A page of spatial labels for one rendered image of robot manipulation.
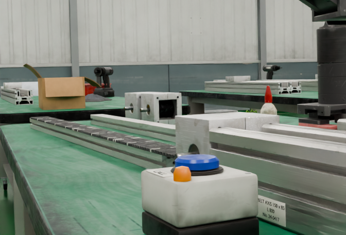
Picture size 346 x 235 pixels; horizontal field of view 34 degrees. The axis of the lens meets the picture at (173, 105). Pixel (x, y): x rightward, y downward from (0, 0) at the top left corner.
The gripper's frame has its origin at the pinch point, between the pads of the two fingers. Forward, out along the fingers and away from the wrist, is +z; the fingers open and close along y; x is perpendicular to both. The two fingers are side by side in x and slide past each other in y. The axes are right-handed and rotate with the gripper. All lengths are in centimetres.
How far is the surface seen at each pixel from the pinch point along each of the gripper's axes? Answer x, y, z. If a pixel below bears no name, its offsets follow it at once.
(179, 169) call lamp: -19.4, -35.3, -6.6
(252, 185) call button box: -20.1, -28.6, -4.6
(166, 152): 13.6, -20.6, -2.7
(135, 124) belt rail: 74, 0, -1
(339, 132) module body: -17.0, -15.8, -7.7
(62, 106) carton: 204, 17, 1
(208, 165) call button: -18.0, -31.7, -6.4
